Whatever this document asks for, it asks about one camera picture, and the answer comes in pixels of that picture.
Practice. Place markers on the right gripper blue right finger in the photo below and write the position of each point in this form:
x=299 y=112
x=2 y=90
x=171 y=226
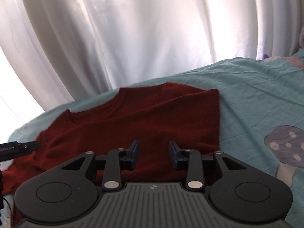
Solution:
x=188 y=160

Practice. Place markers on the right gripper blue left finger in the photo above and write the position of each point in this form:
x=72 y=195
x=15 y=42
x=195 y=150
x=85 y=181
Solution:
x=118 y=160

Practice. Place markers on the dark red knit cardigan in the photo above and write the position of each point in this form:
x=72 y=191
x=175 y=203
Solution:
x=50 y=179

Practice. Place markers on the light blue mushroom bedsheet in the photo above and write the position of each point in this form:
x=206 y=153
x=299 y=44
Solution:
x=255 y=97

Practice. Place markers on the white sheer curtain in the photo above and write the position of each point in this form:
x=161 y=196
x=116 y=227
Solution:
x=65 y=50

